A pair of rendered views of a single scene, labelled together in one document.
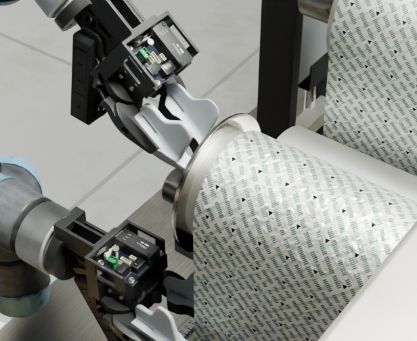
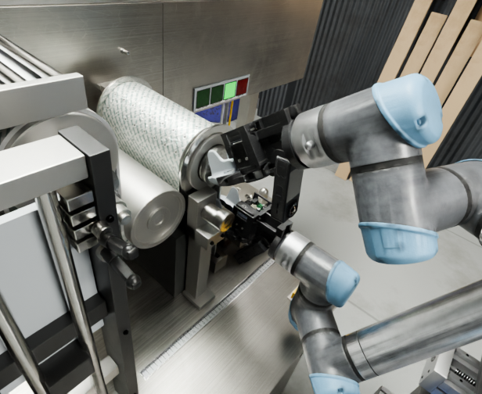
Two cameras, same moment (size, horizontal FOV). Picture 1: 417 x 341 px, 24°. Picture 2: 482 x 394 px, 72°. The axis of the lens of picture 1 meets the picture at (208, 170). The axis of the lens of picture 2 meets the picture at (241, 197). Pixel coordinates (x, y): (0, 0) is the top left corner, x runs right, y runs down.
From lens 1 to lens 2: 1.29 m
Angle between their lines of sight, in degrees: 101
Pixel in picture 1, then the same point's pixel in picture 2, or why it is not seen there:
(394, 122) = not seen: hidden behind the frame
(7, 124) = not seen: outside the picture
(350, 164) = (128, 170)
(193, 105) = (221, 162)
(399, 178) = not seen: hidden behind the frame
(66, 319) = (275, 335)
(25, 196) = (314, 252)
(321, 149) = (139, 180)
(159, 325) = (235, 198)
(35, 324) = (293, 334)
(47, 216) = (297, 237)
